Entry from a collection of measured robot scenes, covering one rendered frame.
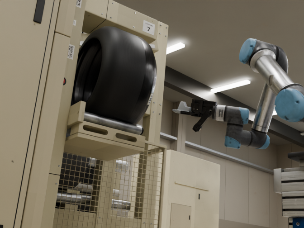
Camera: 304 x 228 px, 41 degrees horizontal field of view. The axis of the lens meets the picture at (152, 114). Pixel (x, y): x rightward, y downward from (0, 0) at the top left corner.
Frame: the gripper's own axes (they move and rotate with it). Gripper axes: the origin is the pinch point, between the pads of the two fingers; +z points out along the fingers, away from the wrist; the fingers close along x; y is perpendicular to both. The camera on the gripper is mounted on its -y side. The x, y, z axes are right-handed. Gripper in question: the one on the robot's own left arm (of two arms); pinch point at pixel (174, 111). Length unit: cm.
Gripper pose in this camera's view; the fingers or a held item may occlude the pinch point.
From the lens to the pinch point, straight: 202.1
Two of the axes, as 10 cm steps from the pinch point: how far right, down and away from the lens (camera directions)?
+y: 1.1, -9.9, -0.5
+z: -9.5, -1.2, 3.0
